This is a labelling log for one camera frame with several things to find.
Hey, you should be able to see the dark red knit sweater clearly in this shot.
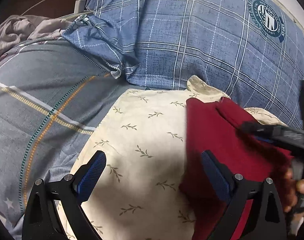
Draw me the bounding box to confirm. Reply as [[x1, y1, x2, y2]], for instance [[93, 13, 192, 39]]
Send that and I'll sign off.
[[178, 96, 294, 240]]

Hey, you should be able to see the person's right hand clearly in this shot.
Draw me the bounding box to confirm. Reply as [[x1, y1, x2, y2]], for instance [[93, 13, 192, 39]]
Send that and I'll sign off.
[[279, 168, 304, 213]]

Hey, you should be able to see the cream leaf-print quilt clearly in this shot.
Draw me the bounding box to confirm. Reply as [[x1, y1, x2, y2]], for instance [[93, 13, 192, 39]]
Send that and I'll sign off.
[[72, 76, 291, 239]]

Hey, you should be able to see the blue plaid pillow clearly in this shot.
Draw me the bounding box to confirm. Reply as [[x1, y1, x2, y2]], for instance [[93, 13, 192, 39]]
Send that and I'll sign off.
[[63, 0, 304, 128]]

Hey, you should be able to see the grey plaid bed sheet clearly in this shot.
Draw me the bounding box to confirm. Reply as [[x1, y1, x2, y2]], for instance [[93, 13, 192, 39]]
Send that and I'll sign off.
[[0, 38, 131, 239]]

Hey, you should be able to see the grey crumpled cloth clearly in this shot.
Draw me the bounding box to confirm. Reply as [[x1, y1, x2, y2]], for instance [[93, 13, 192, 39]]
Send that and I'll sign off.
[[0, 15, 70, 57]]

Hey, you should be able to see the white charger with cable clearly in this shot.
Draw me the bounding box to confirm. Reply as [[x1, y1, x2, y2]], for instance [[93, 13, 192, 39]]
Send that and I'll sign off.
[[20, 0, 86, 16]]

